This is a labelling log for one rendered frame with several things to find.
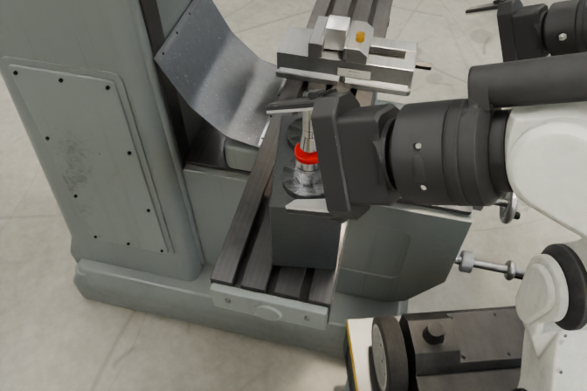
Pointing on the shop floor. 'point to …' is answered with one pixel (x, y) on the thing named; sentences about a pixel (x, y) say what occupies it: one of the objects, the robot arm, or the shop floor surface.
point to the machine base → (93, 291)
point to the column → (105, 98)
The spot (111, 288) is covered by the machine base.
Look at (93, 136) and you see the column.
